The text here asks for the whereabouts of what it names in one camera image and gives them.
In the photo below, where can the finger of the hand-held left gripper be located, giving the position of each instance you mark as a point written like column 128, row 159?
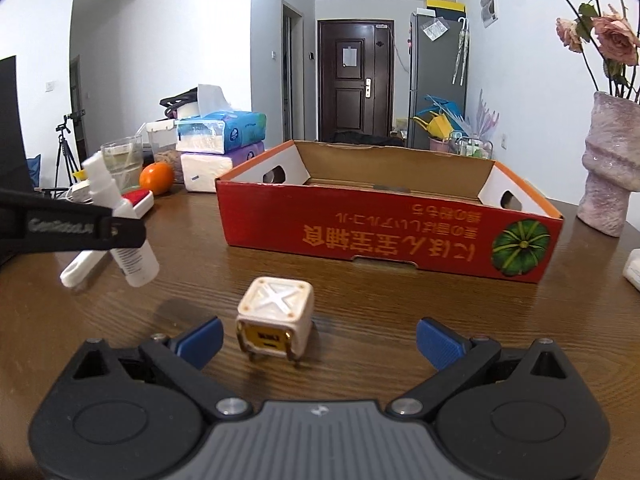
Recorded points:
column 75, row 228

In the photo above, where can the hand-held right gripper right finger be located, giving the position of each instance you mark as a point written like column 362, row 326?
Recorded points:
column 440, row 345

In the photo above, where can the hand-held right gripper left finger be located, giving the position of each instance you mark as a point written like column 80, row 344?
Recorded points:
column 202, row 342

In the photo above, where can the white spray bottle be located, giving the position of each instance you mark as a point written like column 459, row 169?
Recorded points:
column 135, row 260

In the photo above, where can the cream cube charger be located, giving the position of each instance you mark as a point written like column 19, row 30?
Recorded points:
column 275, row 305

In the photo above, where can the red cardboard box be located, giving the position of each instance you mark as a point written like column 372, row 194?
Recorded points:
column 375, row 240

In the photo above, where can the white plastic stick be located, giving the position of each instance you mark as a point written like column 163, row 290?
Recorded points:
column 80, row 267

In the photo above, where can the red and white lint brush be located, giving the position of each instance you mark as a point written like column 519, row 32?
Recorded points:
column 139, row 202

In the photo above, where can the clear drinking glass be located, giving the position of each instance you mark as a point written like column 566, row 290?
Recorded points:
column 122, row 170

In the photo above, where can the orange fruit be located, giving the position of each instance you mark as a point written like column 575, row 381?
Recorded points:
column 156, row 178

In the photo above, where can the black monitor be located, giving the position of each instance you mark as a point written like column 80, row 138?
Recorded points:
column 12, row 135

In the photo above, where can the clear food container white lid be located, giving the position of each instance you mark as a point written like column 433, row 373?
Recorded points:
column 162, row 152

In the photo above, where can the purple tissue pack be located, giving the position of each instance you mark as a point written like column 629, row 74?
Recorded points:
column 215, row 170

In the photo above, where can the white round tub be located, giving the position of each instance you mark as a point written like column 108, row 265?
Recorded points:
column 189, row 111

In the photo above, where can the blue tissue pack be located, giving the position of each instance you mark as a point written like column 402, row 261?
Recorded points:
column 225, row 132

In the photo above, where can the metal storage rack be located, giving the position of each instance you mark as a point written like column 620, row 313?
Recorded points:
column 472, row 149

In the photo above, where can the pink basket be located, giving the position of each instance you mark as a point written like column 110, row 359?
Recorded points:
column 440, row 145

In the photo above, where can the white tissue packet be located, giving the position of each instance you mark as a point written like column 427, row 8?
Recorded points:
column 632, row 270

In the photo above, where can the yellow bag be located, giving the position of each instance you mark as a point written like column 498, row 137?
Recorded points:
column 437, row 127

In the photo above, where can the black bag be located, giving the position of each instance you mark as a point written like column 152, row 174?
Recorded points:
column 360, row 137

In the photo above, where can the purple feather decoration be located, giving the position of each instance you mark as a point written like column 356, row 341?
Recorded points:
column 486, row 117

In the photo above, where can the pink textured vase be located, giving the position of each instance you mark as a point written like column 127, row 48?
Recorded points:
column 612, row 170

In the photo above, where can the dark brown entrance door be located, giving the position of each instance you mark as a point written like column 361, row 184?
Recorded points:
column 355, row 90

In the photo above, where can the grey refrigerator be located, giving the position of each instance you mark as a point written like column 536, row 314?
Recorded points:
column 435, row 75

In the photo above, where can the white folded umbrella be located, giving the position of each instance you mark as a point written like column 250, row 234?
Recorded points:
column 461, row 55

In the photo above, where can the yellow and black box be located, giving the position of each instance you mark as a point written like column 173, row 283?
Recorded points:
column 446, row 6

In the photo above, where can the dried pink rose bouquet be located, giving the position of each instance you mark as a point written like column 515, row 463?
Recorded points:
column 615, row 35

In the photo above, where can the black camera tripod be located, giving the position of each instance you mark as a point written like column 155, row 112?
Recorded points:
column 64, row 155

